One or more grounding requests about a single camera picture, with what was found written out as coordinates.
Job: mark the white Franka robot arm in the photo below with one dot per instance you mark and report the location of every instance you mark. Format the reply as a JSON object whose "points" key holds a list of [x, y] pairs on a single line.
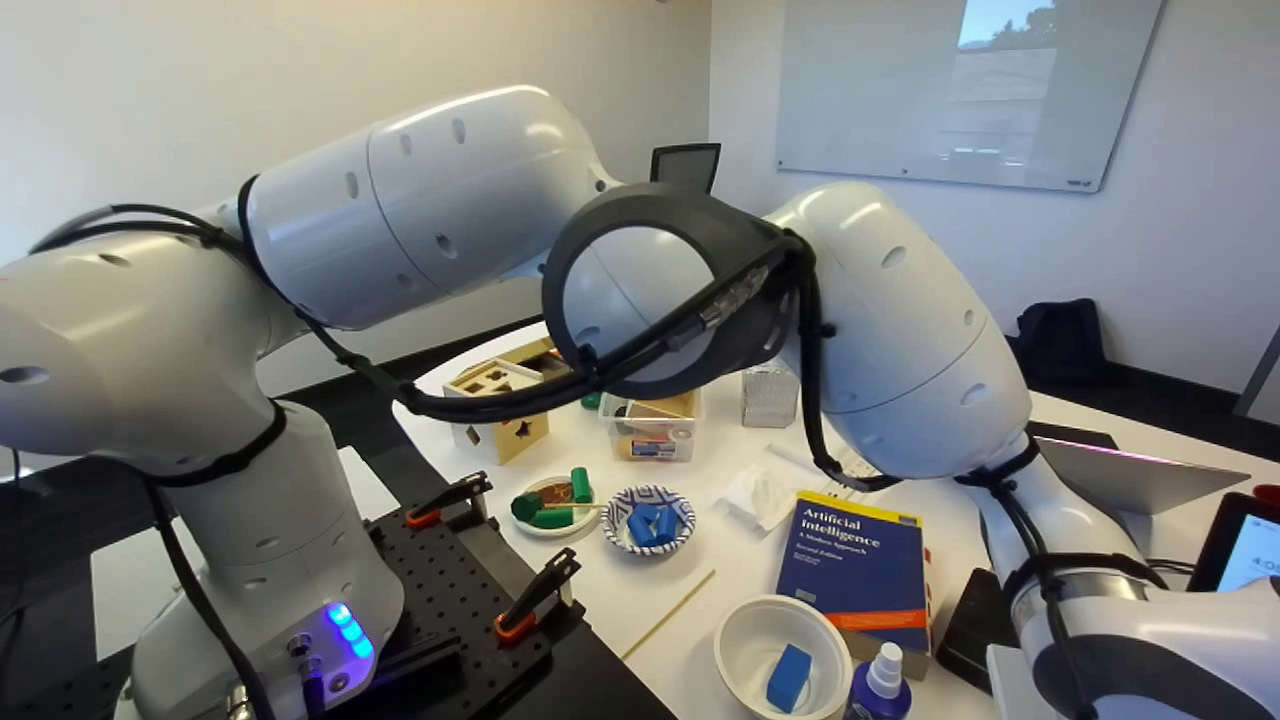
{"points": [[907, 332]]}

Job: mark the clear plastic bin white lid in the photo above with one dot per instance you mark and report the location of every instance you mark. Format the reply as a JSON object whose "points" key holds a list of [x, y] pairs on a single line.
{"points": [[655, 433]]}

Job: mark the blue bottle with white nozzle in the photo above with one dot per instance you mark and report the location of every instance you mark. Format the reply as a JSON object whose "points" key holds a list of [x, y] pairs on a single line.
{"points": [[881, 694]]}

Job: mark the wooden box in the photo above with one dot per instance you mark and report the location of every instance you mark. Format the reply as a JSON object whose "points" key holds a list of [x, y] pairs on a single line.
{"points": [[536, 355]]}

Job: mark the grey tissue holder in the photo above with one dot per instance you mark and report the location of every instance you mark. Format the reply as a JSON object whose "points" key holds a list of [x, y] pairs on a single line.
{"points": [[770, 403]]}

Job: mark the green upright block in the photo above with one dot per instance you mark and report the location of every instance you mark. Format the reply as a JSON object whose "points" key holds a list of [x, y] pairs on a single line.
{"points": [[582, 486]]}

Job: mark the wooden shape sorter cube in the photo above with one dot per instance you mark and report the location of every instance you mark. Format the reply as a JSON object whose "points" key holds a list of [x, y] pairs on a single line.
{"points": [[521, 433]]}

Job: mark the blue block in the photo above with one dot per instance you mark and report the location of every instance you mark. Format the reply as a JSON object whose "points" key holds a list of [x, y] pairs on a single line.
{"points": [[650, 525]]}

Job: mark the blue patterned bowl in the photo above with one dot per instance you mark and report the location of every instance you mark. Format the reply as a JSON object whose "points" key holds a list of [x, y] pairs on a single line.
{"points": [[616, 525]]}

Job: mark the white plate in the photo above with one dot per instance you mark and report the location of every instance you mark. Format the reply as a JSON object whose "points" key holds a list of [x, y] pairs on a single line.
{"points": [[586, 521]]}

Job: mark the green flat block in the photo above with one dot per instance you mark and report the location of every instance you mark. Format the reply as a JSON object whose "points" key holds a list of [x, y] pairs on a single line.
{"points": [[555, 518]]}

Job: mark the green round block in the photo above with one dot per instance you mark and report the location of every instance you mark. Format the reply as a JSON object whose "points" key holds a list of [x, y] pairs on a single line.
{"points": [[529, 506]]}

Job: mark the black office chair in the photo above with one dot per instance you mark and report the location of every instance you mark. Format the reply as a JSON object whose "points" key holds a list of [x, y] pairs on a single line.
{"points": [[684, 160]]}

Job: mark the black clamp orange tip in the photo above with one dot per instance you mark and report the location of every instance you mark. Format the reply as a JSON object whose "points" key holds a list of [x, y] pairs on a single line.
{"points": [[541, 593], [450, 499]]}

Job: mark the blue book with orange stripe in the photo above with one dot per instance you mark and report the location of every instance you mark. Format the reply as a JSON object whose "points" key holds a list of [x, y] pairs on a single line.
{"points": [[855, 561]]}

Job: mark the white bowl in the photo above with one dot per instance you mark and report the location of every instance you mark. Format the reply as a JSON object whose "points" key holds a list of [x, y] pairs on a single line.
{"points": [[746, 646]]}

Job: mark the whiteboard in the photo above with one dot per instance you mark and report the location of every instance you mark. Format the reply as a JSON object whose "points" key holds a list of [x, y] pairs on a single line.
{"points": [[866, 94]]}

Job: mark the black bag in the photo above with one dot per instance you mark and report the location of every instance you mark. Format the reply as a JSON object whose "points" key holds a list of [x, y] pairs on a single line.
{"points": [[1062, 347]]}

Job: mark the black box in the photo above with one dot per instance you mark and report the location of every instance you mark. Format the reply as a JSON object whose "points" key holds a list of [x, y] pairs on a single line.
{"points": [[964, 633]]}

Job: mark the silver laptop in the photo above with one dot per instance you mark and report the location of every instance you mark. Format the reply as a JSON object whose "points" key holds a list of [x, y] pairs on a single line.
{"points": [[1144, 469]]}

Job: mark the black tablet with screen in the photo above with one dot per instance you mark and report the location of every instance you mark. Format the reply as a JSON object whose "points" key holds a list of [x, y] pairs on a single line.
{"points": [[1246, 546]]}

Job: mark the red object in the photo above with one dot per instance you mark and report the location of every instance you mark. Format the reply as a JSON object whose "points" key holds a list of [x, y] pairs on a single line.
{"points": [[1264, 499]]}

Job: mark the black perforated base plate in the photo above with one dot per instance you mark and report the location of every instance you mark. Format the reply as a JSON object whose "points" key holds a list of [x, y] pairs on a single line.
{"points": [[455, 584]]}

